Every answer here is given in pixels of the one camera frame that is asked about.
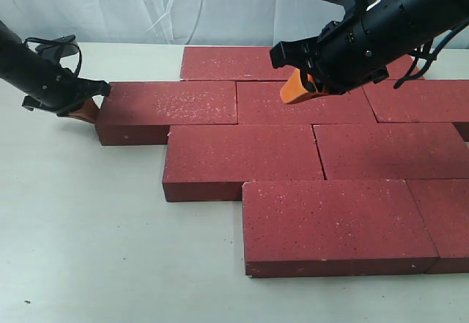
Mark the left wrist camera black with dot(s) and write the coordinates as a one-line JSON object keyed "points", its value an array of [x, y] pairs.
{"points": [[55, 50]]}

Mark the large red brick front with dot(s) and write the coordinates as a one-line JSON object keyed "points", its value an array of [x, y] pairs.
{"points": [[333, 228]]}

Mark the red brick under tilted one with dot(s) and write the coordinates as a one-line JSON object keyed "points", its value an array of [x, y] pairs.
{"points": [[230, 63]]}

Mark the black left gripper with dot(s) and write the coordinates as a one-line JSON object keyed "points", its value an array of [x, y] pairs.
{"points": [[50, 87]]}

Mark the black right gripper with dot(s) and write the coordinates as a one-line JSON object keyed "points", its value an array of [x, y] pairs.
{"points": [[356, 50]]}

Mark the red brick edge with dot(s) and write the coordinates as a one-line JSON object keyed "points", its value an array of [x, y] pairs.
{"points": [[443, 204], [421, 101]]}

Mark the red brick far right edge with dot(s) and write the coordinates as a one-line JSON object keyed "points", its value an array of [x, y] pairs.
{"points": [[421, 101]]}

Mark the white backdrop cloth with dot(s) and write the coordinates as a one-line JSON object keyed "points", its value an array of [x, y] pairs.
{"points": [[176, 22]]}

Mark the red brick front right edge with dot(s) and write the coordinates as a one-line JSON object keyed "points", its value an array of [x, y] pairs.
{"points": [[443, 204]]}

